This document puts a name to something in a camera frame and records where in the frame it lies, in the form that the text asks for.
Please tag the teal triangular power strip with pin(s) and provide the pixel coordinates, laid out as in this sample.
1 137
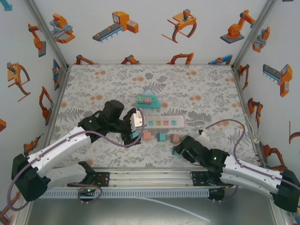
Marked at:
153 104

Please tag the black connector box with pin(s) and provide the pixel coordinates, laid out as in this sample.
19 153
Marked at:
216 195

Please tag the circuit board with green LED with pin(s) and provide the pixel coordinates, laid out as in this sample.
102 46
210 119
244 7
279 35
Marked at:
87 191

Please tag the aluminium corner post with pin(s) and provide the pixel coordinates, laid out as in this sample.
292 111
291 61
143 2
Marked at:
253 35
48 35

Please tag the aluminium side rail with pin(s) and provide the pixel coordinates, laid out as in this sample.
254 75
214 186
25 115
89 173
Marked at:
58 98
237 82

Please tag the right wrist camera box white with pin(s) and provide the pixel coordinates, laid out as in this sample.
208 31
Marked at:
204 136

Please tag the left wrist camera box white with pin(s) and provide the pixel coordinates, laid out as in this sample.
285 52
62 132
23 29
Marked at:
137 120

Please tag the white power strip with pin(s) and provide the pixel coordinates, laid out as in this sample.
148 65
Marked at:
178 123

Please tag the aluminium base beam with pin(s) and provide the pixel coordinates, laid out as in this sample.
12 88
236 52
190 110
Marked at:
150 179

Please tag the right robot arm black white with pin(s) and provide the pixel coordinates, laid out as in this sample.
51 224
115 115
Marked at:
253 175

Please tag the grey metal panel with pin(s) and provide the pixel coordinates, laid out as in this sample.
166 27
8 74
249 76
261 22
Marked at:
117 212

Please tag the floral patterned table mat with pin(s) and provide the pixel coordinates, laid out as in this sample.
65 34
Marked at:
187 93

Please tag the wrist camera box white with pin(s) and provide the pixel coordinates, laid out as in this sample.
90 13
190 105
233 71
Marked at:
137 120
204 136

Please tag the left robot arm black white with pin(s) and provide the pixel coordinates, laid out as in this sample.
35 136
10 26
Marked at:
61 147

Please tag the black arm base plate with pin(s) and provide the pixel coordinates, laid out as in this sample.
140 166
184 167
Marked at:
199 179
103 179

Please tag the dusty pink USB plug adapter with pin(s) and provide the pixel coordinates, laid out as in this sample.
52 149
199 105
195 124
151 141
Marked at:
175 138

